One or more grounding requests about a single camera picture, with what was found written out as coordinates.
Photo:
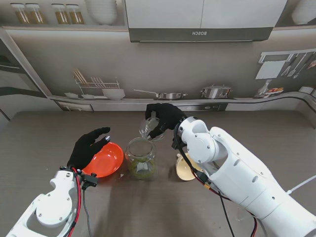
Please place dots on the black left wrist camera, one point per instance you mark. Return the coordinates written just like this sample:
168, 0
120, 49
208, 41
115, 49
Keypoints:
90, 181

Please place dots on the printed kitchen backdrop banner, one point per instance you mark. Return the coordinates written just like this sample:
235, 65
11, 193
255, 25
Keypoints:
172, 61

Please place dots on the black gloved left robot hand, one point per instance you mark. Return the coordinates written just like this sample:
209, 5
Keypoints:
82, 150

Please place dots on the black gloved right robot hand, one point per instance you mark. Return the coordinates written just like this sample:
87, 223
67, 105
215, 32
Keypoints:
168, 114

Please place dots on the clear glass jar lid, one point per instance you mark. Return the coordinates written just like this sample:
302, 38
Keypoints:
150, 129

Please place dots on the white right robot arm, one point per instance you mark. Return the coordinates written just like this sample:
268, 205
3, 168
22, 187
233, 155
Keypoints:
247, 172

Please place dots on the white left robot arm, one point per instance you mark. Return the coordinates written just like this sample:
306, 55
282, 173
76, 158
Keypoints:
47, 207

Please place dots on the green mung beans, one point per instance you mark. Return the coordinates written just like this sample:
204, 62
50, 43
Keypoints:
142, 169

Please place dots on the orange plastic bowl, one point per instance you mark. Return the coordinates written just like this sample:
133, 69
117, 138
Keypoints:
107, 160

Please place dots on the clear glass jar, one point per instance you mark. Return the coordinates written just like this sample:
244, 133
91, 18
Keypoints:
141, 163

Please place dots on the white zip tie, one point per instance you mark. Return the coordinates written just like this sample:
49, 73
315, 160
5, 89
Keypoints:
302, 184

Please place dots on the cream plastic funnel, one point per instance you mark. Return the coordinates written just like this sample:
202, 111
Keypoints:
184, 170

